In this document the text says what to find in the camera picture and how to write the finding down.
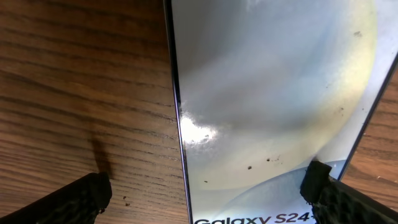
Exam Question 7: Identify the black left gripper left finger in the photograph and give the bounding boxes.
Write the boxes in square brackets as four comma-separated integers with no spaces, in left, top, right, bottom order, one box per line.
[1,172,112,224]

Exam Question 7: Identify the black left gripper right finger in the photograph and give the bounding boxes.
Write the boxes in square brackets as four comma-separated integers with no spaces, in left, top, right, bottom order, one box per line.
[300,161,397,224]

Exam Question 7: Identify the Galaxy S24+ smartphone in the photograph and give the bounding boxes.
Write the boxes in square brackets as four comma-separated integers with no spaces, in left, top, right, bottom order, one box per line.
[164,0,397,224]

